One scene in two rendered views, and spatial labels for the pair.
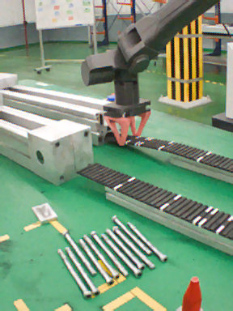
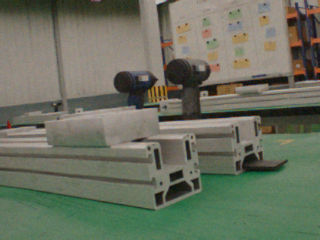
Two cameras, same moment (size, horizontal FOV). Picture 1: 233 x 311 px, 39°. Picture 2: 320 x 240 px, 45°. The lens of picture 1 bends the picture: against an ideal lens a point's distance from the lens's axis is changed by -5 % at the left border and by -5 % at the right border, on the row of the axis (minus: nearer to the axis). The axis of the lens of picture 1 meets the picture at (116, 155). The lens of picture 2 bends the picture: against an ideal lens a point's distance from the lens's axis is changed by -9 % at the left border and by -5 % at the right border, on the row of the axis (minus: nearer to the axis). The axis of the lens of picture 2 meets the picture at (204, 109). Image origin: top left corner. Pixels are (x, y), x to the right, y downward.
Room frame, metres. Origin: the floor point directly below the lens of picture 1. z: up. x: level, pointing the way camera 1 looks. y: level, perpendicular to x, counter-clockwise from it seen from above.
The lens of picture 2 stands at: (1.92, 0.52, 0.93)
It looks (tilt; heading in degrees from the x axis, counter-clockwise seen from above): 3 degrees down; 171
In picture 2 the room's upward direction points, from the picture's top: 7 degrees counter-clockwise
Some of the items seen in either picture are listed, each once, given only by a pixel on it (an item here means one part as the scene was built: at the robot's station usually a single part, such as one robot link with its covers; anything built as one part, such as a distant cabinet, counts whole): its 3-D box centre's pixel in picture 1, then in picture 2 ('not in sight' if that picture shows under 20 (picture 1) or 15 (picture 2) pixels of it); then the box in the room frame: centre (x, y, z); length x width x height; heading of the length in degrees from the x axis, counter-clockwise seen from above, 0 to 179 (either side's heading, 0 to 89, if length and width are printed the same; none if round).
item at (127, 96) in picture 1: (126, 94); not in sight; (0.77, -0.03, 0.91); 0.10 x 0.07 x 0.07; 134
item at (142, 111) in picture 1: (132, 122); not in sight; (0.78, -0.04, 0.84); 0.07 x 0.07 x 0.09; 44
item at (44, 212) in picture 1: (44, 213); not in sight; (0.48, 0.13, 0.78); 0.05 x 0.03 x 0.01; 28
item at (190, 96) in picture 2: not in sight; (198, 103); (0.96, 0.67, 0.89); 0.20 x 0.08 x 0.22; 147
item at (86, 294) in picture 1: (73, 271); not in sight; (0.33, 0.07, 0.78); 0.11 x 0.01 x 0.01; 26
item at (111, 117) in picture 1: (124, 125); not in sight; (0.76, -0.02, 0.84); 0.07 x 0.07 x 0.09; 44
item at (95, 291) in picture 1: (80, 269); not in sight; (0.34, 0.06, 0.78); 0.11 x 0.01 x 0.01; 26
